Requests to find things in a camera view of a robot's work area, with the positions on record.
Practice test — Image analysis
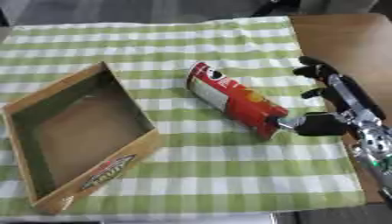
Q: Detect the black tripod leg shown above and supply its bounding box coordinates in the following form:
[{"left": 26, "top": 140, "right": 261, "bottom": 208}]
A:
[{"left": 249, "top": 0, "right": 304, "bottom": 18}]

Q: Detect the red cylindrical snack can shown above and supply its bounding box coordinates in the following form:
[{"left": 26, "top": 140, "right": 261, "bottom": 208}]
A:
[{"left": 184, "top": 61, "right": 291, "bottom": 140}]

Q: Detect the tan open cardboard box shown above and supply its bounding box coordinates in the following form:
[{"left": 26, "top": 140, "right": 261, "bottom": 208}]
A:
[{"left": 1, "top": 61, "right": 165, "bottom": 215}]

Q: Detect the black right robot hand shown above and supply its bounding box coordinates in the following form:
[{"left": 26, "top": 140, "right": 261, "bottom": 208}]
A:
[{"left": 264, "top": 55, "right": 388, "bottom": 138}]

